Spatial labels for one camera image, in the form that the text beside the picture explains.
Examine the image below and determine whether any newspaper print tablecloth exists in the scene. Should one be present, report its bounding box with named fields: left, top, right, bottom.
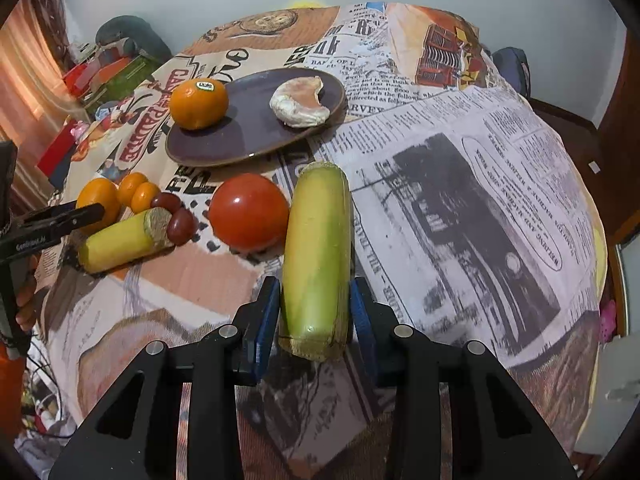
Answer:
left=35, top=2, right=608, bottom=467

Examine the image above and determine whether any dark blue bag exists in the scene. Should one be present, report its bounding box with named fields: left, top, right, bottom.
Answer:
left=492, top=47, right=532, bottom=99

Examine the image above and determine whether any orange with sticker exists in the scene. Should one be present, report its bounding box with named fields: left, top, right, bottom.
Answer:
left=169, top=79, right=229, bottom=131

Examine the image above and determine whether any dark grey cushion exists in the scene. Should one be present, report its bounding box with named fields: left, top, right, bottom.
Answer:
left=95, top=15, right=174, bottom=64

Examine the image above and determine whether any small corn cob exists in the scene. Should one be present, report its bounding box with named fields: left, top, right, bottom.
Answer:
left=77, top=208, right=176, bottom=276

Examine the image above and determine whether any pink toy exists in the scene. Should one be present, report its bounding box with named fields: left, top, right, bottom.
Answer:
left=598, top=299, right=617, bottom=344

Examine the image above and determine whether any purple plate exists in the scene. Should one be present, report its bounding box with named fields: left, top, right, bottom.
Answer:
left=165, top=67, right=347, bottom=167

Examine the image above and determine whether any large corn cob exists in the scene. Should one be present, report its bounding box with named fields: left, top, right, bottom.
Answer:
left=277, top=161, right=353, bottom=362

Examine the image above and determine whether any red flat box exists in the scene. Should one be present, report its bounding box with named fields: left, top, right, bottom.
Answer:
left=62, top=56, right=133, bottom=97

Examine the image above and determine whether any green box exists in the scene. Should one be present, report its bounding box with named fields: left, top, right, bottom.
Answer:
left=84, top=55, right=162, bottom=107

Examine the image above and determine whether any plain orange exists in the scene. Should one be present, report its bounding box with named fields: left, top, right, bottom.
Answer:
left=76, top=178, right=122, bottom=233

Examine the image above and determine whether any person's left hand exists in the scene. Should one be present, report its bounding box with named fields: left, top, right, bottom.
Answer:
left=15, top=255, right=40, bottom=332

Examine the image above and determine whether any orange container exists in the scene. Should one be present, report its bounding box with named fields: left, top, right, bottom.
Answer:
left=0, top=347, right=27, bottom=413

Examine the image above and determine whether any red tomato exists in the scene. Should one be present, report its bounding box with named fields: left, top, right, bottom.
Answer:
left=208, top=173, right=291, bottom=253

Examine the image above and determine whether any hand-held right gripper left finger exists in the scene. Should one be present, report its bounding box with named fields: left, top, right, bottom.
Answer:
left=47, top=276, right=282, bottom=480

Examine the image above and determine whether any dark red grape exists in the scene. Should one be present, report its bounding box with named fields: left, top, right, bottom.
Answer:
left=151, top=192, right=182, bottom=213
left=166, top=208, right=197, bottom=246

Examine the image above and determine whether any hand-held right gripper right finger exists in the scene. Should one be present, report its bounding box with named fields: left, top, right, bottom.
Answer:
left=349, top=277, right=581, bottom=480

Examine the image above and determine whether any bitten bread bun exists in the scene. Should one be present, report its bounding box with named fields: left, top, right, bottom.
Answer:
left=269, top=75, right=331, bottom=128

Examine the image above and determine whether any pink curtain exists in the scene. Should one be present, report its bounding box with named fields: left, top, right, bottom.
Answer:
left=0, top=0, right=68, bottom=171

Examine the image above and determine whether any small kumquat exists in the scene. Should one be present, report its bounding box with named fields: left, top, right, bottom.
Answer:
left=118, top=172, right=149, bottom=207
left=131, top=182, right=162, bottom=214

